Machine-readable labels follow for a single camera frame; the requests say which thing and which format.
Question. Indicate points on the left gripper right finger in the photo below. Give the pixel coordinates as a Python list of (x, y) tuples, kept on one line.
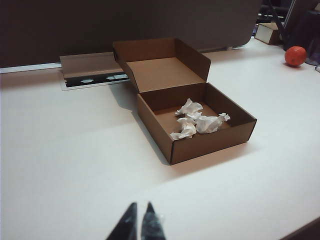
[(151, 225)]

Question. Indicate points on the small white paper ball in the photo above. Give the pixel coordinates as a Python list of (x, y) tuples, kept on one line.
[(190, 107)]

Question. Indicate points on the grey desk divider panel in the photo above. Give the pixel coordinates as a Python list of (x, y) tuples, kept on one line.
[(100, 25)]

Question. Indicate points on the orange fruit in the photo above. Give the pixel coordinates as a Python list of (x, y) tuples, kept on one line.
[(295, 56)]

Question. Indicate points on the small white and brown box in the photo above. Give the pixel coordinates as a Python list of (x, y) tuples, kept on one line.
[(265, 33)]

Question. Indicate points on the large white paper ball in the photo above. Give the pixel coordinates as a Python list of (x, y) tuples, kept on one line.
[(207, 123)]

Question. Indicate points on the dark translucent container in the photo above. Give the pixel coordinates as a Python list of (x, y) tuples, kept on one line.
[(313, 50)]

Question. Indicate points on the elongated white paper ball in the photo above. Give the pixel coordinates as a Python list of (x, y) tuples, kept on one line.
[(186, 130)]

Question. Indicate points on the brown cardboard box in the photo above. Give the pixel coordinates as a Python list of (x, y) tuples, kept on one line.
[(212, 150)]

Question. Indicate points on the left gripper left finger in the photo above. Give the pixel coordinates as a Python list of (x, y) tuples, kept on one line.
[(128, 225)]

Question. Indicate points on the black stand pole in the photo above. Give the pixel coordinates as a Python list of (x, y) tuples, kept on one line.
[(278, 22)]

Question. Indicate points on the black power strip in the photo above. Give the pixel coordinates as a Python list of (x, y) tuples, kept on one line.
[(100, 79)]

